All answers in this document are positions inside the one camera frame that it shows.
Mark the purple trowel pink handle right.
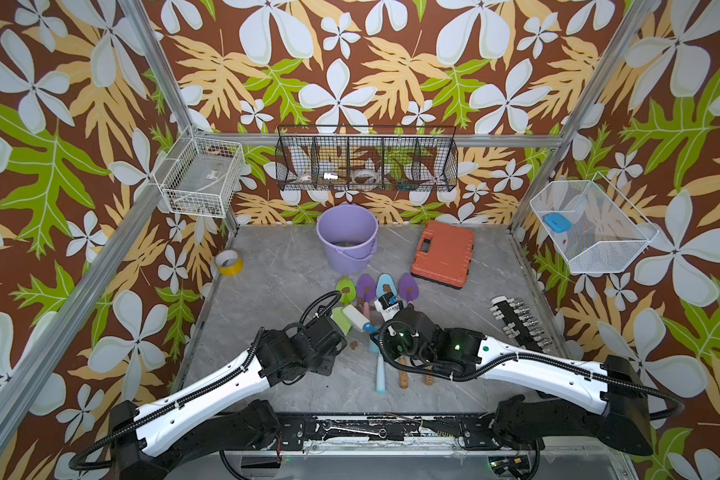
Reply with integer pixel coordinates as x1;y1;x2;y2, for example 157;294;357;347
398;272;420;303

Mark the green square trowel wooden handle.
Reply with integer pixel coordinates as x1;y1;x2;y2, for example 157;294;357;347
331;307;352;336

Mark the light blue round trowel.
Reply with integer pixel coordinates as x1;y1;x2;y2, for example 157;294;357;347
369;338;386;394

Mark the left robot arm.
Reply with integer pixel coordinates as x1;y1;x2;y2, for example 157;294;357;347
68;313;347;479

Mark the black wire basket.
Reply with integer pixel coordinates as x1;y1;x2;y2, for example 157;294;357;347
273;124;459;192

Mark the green pointed trowel wooden handle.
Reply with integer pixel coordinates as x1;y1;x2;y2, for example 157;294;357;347
397;358;409;389

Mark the white wire basket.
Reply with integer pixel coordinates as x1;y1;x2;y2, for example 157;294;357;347
154;128;246;219
530;174;659;275

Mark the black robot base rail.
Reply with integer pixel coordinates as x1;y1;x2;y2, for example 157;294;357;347
263;413;547;452

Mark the green trowel yellow handle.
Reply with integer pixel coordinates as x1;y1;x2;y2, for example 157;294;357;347
336;276;357;305

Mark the white brush blue handle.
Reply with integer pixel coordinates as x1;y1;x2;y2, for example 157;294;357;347
341;305;377;333

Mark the blue object in basket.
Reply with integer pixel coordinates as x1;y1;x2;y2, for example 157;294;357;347
543;212;573;234

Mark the red plastic tool case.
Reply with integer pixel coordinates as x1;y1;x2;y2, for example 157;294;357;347
410;220;475;289

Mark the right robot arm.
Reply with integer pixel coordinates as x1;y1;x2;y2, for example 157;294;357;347
370;307;684;456

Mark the purple plastic bucket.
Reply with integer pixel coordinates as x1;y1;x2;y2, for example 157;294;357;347
316;203;379;275

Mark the white wire basket right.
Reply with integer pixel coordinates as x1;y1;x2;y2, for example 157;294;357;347
530;174;659;275

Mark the purple trowel pink handle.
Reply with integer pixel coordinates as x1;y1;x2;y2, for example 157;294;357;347
356;274;376;320
398;272;420;303

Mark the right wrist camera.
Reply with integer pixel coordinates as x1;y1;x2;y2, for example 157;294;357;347
374;292;403;321

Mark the black socket bit rack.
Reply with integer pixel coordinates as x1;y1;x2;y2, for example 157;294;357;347
490;296;553;354

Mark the yellow tape roll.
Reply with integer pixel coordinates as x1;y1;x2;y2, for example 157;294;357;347
214;250;244;277

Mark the white wire basket left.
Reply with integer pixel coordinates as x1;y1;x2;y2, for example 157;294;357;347
154;128;246;219

